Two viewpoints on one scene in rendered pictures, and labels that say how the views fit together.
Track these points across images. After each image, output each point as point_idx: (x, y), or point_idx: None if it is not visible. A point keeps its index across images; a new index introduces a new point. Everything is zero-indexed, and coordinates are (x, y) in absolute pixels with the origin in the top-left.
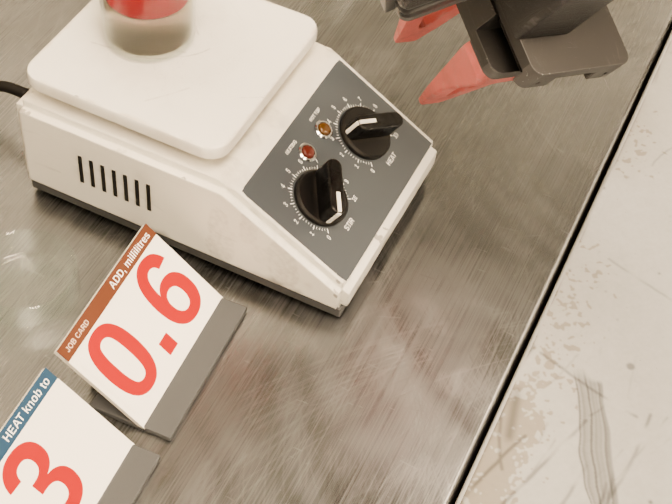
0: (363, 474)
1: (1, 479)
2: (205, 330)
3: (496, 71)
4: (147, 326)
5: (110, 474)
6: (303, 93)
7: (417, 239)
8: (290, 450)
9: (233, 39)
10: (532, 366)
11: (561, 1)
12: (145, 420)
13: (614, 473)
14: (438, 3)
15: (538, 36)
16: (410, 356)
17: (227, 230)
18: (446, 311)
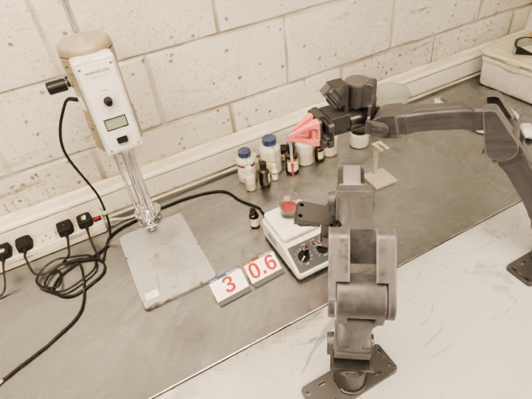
0: (282, 309)
1: (222, 279)
2: (274, 272)
3: (321, 241)
4: (262, 267)
5: (241, 288)
6: (312, 235)
7: (326, 273)
8: (273, 299)
9: None
10: None
11: (325, 232)
12: (253, 283)
13: None
14: (303, 225)
15: (328, 237)
16: (307, 294)
17: (284, 255)
18: (321, 289)
